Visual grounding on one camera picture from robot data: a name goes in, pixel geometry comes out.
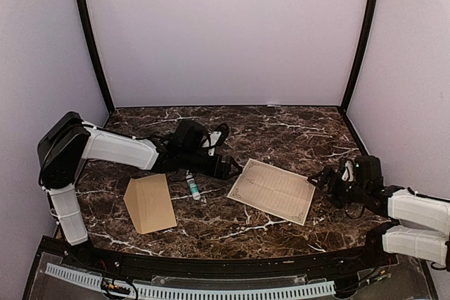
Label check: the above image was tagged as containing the white slotted cable duct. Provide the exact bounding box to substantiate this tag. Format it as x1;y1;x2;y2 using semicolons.
45;263;336;299

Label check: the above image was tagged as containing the black curved front rail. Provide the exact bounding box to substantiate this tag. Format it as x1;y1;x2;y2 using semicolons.
38;236;400;280

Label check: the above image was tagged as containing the right black frame post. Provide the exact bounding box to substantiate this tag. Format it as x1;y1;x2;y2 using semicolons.
340;0;377;115

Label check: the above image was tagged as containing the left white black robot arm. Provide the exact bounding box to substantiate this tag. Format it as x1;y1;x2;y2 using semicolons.
37;112;243;269

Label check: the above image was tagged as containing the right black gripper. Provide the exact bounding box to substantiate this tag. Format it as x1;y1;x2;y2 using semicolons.
308;167;369;209

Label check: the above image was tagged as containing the left black frame post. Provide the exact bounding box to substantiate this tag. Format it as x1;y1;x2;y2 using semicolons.
76;0;115;115

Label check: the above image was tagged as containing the brown kraft paper envelope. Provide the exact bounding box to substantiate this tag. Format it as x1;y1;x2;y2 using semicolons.
124;174;177;235

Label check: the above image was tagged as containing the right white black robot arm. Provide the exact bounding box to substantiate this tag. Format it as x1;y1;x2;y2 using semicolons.
307;167;449;270

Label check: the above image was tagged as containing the green white glue stick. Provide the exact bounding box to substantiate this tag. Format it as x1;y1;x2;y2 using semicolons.
186;174;201;200

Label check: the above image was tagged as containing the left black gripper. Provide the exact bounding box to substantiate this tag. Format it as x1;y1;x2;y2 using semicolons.
179;148;242;180

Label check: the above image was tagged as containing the black frame post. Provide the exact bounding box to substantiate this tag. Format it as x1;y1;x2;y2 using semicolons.
340;0;377;115
76;0;115;115

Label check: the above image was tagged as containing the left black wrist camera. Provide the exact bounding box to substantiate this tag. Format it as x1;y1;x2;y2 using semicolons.
171;120;230;156

